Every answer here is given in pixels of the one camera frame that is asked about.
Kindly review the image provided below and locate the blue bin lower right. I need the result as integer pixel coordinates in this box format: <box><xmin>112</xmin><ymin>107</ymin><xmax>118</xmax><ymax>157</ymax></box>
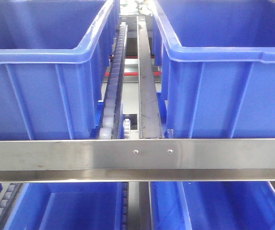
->
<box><xmin>151</xmin><ymin>182</ymin><xmax>275</xmax><ymax>230</ymax></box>

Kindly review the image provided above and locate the blue bin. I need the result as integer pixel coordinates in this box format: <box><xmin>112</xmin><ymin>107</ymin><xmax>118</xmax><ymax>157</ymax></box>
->
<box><xmin>0</xmin><ymin>0</ymin><xmax>120</xmax><ymax>140</ymax></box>
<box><xmin>151</xmin><ymin>182</ymin><xmax>275</xmax><ymax>230</ymax></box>
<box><xmin>152</xmin><ymin>0</ymin><xmax>275</xmax><ymax>138</ymax></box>
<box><xmin>4</xmin><ymin>182</ymin><xmax>127</xmax><ymax>230</ymax></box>

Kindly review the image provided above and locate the steel divider rail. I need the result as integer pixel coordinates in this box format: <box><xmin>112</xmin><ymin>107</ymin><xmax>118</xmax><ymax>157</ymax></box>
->
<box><xmin>137</xmin><ymin>16</ymin><xmax>163</xmax><ymax>139</ymax></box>

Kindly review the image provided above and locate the blue bin lower left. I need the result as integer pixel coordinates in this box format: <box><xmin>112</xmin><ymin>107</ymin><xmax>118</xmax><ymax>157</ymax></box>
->
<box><xmin>4</xmin><ymin>182</ymin><xmax>127</xmax><ymax>230</ymax></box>

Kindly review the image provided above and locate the roller conveyor track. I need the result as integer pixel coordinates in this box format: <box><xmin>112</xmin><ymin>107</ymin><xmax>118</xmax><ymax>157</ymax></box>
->
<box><xmin>98</xmin><ymin>22</ymin><xmax>128</xmax><ymax>139</ymax></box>

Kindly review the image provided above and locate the blue bin centre right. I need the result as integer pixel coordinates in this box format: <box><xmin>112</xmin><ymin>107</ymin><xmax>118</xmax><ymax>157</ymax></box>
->
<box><xmin>152</xmin><ymin>0</ymin><xmax>275</xmax><ymax>138</ymax></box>

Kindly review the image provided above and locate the blue bin centre left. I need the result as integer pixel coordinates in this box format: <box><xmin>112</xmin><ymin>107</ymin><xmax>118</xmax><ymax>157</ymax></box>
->
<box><xmin>0</xmin><ymin>0</ymin><xmax>120</xmax><ymax>140</ymax></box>

